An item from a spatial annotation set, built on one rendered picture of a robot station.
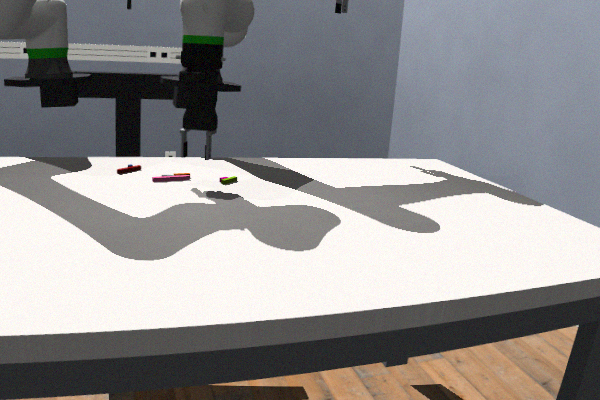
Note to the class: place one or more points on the red rod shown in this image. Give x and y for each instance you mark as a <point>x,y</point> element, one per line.
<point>128,169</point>

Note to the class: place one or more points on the lime green rod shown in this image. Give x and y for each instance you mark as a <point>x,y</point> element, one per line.
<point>229,180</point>

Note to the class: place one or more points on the pink rod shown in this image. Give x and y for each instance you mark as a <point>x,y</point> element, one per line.
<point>170,178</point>

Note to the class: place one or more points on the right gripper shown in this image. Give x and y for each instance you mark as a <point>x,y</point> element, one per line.
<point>200,97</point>

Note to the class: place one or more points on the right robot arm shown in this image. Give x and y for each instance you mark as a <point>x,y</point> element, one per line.
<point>44,26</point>

